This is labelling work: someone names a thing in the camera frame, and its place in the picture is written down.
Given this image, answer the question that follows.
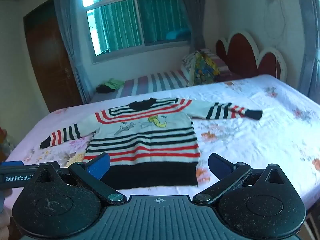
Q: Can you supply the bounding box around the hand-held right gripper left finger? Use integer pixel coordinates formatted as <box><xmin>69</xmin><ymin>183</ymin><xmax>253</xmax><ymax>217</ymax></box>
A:
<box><xmin>25</xmin><ymin>152</ymin><xmax>127</xmax><ymax>204</ymax></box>

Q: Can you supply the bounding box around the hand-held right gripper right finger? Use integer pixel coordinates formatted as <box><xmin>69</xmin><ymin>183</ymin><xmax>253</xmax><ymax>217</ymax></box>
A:
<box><xmin>192</xmin><ymin>153</ymin><xmax>297</xmax><ymax>204</ymax></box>

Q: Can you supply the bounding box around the striped knit sweater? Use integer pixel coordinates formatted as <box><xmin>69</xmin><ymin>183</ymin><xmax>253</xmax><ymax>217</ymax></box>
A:
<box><xmin>39</xmin><ymin>97</ymin><xmax>263</xmax><ymax>190</ymax></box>

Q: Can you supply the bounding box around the clear plastic bag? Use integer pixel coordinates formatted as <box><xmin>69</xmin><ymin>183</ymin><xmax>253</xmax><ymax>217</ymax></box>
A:
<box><xmin>0</xmin><ymin>126</ymin><xmax>17</xmax><ymax>162</ymax></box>

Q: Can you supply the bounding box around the pink floral bed sheet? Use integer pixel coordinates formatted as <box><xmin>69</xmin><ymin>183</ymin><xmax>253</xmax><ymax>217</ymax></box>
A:
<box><xmin>5</xmin><ymin>74</ymin><xmax>320</xmax><ymax>230</ymax></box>

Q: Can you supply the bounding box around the dark cloth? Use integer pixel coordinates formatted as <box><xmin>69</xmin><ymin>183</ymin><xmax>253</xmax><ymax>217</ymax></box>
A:
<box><xmin>96</xmin><ymin>84</ymin><xmax>117</xmax><ymax>94</ymax></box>

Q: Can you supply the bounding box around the green cloth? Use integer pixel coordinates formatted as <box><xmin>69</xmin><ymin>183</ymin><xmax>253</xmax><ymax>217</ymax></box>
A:
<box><xmin>104</xmin><ymin>78</ymin><xmax>125</xmax><ymax>90</ymax></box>

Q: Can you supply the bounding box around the colourful patterned pillow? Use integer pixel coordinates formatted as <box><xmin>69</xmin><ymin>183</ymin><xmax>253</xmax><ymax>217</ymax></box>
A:
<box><xmin>181</xmin><ymin>51</ymin><xmax>221</xmax><ymax>86</ymax></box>

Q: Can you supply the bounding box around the bed with striped sheet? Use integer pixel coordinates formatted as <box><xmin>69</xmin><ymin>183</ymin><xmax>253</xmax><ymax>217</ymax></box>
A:
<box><xmin>89</xmin><ymin>69</ymin><xmax>240</xmax><ymax>104</ymax></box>

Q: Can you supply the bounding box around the brown wooden door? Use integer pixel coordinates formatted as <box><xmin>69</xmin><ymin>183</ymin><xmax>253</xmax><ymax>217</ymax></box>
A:
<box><xmin>23</xmin><ymin>0</ymin><xmax>83</xmax><ymax>113</ymax></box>

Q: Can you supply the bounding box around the red scalloped headboard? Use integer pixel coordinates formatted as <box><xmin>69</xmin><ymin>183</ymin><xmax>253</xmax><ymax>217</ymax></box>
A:
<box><xmin>215</xmin><ymin>30</ymin><xmax>287</xmax><ymax>82</ymax></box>

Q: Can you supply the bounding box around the grey curtain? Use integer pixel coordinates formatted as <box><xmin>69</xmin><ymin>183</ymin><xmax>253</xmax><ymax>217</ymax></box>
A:
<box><xmin>294</xmin><ymin>0</ymin><xmax>320</xmax><ymax>98</ymax></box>
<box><xmin>51</xmin><ymin>0</ymin><xmax>88</xmax><ymax>104</ymax></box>
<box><xmin>175</xmin><ymin>0</ymin><xmax>208</xmax><ymax>53</ymax></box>

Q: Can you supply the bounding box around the teal cloth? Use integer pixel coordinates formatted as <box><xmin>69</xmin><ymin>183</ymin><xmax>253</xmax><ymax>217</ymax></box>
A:
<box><xmin>166</xmin><ymin>29</ymin><xmax>192</xmax><ymax>41</ymax></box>

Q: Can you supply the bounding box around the window with white frame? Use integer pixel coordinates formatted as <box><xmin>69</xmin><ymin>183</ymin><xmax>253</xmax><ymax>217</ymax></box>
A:
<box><xmin>80</xmin><ymin>0</ymin><xmax>193</xmax><ymax>64</ymax></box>

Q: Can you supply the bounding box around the white cable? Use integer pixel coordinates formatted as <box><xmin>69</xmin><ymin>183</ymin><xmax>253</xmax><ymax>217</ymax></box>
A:
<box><xmin>264</xmin><ymin>0</ymin><xmax>288</xmax><ymax>74</ymax></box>

